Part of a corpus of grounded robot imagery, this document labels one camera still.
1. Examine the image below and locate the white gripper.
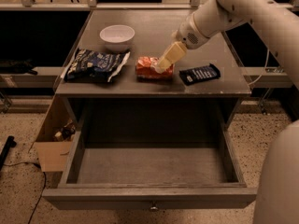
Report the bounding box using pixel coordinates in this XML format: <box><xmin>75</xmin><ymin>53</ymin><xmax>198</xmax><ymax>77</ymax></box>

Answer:
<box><xmin>151</xmin><ymin>13</ymin><xmax>208</xmax><ymax>74</ymax></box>

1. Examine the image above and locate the crushed red coke can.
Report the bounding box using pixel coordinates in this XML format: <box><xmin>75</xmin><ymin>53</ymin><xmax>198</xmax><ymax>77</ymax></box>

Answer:
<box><xmin>135</xmin><ymin>56</ymin><xmax>174</xmax><ymax>80</ymax></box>

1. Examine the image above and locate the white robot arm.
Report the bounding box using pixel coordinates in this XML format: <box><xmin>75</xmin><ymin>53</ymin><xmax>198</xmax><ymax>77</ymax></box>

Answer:
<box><xmin>154</xmin><ymin>0</ymin><xmax>299</xmax><ymax>224</ymax></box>

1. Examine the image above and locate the open grey top drawer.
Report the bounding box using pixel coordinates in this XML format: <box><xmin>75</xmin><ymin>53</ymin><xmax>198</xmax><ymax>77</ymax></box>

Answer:
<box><xmin>43</xmin><ymin>128</ymin><xmax>257</xmax><ymax>210</ymax></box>

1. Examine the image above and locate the dark blue snack bar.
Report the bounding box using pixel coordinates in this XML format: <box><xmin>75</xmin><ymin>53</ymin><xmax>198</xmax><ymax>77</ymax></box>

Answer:
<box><xmin>179</xmin><ymin>63</ymin><xmax>221</xmax><ymax>86</ymax></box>

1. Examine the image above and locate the grey wooden cabinet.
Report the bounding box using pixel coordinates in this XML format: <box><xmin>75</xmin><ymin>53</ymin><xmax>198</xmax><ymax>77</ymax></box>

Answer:
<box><xmin>56</xmin><ymin>9</ymin><xmax>250</xmax><ymax>133</ymax></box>

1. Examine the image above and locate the white ceramic bowl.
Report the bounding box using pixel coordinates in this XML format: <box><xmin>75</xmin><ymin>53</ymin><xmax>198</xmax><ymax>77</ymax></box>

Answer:
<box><xmin>99</xmin><ymin>24</ymin><xmax>135</xmax><ymax>52</ymax></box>

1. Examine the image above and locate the blue chip bag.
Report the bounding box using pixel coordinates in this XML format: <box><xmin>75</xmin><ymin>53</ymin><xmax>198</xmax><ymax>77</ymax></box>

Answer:
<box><xmin>64</xmin><ymin>49</ymin><xmax>131</xmax><ymax>83</ymax></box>

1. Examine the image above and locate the black object on shelf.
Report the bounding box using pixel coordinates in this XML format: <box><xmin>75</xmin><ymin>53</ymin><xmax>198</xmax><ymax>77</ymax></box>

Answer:
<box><xmin>0</xmin><ymin>60</ymin><xmax>37</xmax><ymax>75</ymax></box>

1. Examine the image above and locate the cardboard box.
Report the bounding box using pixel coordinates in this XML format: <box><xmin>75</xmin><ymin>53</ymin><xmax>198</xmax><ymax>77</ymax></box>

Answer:
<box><xmin>34</xmin><ymin>96</ymin><xmax>75</xmax><ymax>172</ymax></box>

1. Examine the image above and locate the black bar on floor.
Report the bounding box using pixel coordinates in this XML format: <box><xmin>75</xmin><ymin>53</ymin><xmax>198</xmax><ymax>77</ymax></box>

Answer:
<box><xmin>0</xmin><ymin>135</ymin><xmax>17</xmax><ymax>170</ymax></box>

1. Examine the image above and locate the white cable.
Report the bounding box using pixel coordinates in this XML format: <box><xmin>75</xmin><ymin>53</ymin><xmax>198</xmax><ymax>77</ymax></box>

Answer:
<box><xmin>248</xmin><ymin>49</ymin><xmax>271</xmax><ymax>87</ymax></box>

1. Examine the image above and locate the black floor cable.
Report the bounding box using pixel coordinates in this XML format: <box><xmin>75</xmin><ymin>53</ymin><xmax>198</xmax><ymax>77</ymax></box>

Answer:
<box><xmin>3</xmin><ymin>161</ymin><xmax>48</xmax><ymax>224</ymax></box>

